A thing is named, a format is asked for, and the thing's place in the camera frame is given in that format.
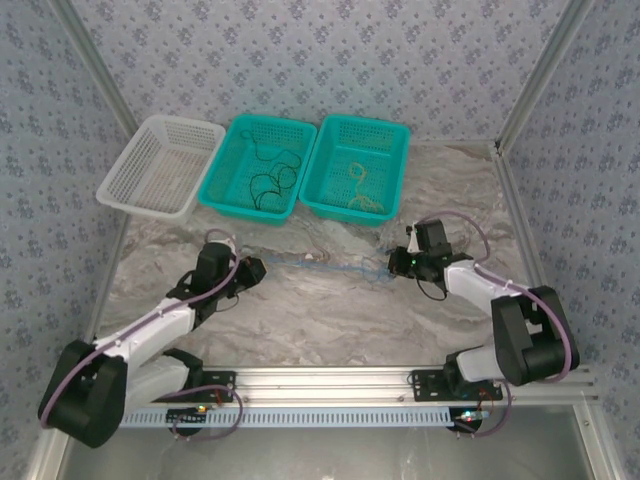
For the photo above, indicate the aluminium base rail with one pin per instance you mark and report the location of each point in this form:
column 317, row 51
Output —
column 325, row 385

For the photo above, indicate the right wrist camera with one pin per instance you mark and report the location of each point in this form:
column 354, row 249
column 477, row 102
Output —
column 413, row 240

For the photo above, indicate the control board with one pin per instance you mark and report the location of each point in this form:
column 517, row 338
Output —
column 470, row 417
column 187, row 416

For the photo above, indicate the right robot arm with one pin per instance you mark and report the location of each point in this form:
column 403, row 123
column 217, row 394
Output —
column 525, row 340

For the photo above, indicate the aluminium frame post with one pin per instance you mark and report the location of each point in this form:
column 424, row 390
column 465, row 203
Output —
column 97, row 70
column 547, row 70

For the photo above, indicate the aluminium table side rail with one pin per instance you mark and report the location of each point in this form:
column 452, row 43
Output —
column 107, row 280
column 510, row 200

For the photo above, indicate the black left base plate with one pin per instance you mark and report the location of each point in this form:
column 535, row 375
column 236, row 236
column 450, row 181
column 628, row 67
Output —
column 220, row 387

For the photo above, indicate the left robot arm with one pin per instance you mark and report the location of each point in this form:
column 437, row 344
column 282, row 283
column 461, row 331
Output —
column 80, row 395

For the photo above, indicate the teal plastic basket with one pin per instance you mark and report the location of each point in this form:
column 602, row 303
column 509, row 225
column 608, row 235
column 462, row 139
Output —
column 230, row 165
column 380, row 150

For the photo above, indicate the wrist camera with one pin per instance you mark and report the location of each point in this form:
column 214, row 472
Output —
column 230, row 245
column 413, row 240

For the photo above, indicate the right control board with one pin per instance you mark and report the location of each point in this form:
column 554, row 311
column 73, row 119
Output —
column 470, row 417

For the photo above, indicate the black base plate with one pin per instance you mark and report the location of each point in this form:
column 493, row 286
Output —
column 425, row 387
column 220, row 387

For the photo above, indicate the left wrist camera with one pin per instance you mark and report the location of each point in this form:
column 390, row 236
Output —
column 230, row 245

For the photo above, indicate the white plastic basket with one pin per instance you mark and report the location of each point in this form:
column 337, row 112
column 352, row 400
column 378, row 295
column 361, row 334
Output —
column 155, row 165

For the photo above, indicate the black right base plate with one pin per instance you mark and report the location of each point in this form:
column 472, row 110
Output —
column 425, row 387

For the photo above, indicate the left control board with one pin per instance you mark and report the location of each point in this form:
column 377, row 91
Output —
column 187, row 416

